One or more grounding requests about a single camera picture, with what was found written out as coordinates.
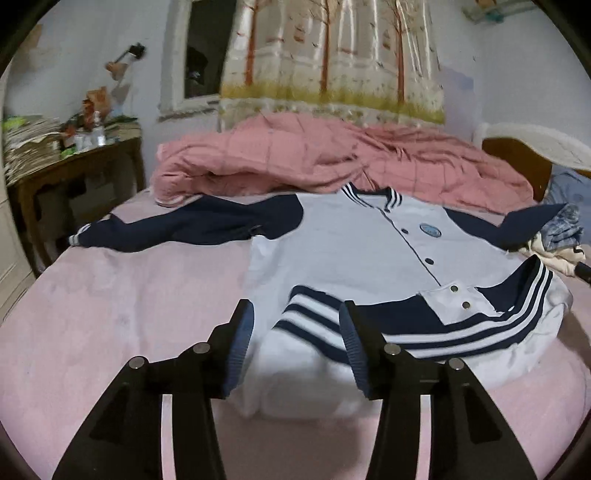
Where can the clear bottle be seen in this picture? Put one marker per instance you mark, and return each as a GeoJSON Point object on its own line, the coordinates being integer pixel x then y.
{"type": "Point", "coordinates": [99, 131]}

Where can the cream cloth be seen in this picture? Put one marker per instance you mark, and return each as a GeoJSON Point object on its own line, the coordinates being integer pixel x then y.
{"type": "Point", "coordinates": [558, 261]}

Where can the pink checked quilt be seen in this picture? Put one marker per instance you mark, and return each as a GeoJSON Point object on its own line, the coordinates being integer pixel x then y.
{"type": "Point", "coordinates": [300, 147]}

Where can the blue-grey pillow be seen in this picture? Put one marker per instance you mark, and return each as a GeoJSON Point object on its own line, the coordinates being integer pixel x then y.
{"type": "Point", "coordinates": [570, 187]}

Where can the stack of books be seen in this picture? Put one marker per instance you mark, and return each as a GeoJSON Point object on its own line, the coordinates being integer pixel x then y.
{"type": "Point", "coordinates": [122, 128]}

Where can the stack of papers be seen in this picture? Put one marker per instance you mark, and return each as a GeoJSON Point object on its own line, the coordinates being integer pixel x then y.
{"type": "Point", "coordinates": [27, 147]}

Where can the tree print curtain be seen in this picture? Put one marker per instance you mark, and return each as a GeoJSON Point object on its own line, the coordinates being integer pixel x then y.
{"type": "Point", "coordinates": [346, 55]}

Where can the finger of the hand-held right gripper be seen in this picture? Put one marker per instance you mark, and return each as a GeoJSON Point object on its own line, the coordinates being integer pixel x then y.
{"type": "Point", "coordinates": [584, 272]}

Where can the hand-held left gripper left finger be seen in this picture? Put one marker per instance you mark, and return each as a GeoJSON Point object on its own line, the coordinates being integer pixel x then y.
{"type": "Point", "coordinates": [240, 344]}

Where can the white framed window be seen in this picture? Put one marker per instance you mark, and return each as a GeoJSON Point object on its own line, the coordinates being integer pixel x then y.
{"type": "Point", "coordinates": [203, 50]}

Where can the wooden headboard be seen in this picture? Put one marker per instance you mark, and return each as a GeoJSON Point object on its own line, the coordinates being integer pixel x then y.
{"type": "Point", "coordinates": [512, 157]}

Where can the wooden side table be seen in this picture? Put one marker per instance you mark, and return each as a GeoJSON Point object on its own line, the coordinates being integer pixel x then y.
{"type": "Point", "coordinates": [78, 161]}

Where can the wall desk lamp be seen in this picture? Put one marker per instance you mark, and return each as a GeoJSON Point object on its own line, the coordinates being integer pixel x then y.
{"type": "Point", "coordinates": [134, 51]}

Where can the white navy baseball jacket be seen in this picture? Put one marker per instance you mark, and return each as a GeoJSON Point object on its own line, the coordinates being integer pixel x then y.
{"type": "Point", "coordinates": [351, 240]}

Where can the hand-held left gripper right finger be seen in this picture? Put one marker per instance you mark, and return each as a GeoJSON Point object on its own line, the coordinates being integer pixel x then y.
{"type": "Point", "coordinates": [353, 346]}

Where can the orange dried flowers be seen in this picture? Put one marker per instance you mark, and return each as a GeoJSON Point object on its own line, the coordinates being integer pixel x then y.
{"type": "Point", "coordinates": [94, 101]}

